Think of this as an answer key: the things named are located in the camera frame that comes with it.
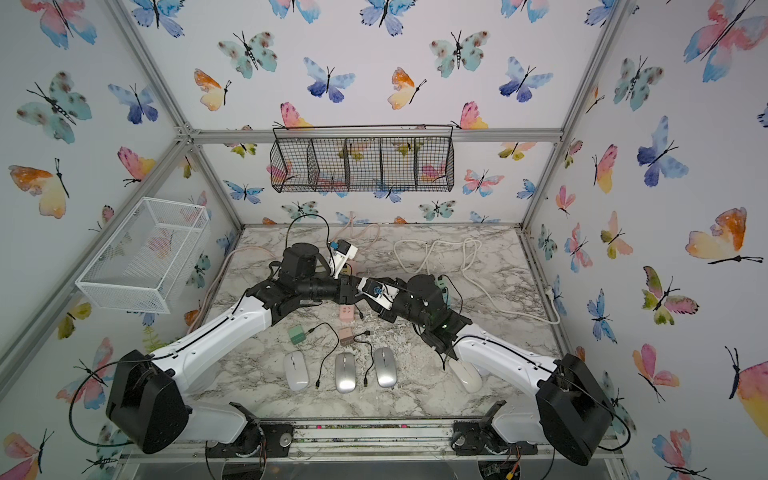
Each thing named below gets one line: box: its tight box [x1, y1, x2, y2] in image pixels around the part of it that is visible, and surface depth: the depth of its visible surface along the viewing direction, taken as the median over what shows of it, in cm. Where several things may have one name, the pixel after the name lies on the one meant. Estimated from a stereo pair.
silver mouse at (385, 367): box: [374, 347, 397, 388], surface depth 86 cm
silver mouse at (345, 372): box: [335, 352, 357, 394], surface depth 86 cm
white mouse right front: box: [448, 358, 483, 394], surface depth 83 cm
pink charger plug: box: [339, 327, 354, 346], surface depth 91 cm
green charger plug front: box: [288, 324, 307, 345], surface depth 92 cm
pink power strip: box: [340, 304, 355, 323], surface depth 96 cm
